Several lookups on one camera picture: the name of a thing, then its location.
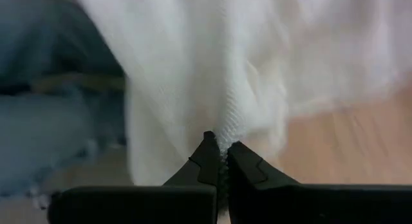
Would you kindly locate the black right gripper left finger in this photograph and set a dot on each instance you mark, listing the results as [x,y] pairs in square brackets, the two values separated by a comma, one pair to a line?
[161,204]

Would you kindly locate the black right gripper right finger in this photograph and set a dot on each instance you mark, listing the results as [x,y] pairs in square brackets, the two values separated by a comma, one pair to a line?
[289,204]

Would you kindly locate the white towel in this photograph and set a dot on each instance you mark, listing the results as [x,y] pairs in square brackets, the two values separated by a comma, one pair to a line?
[241,56]

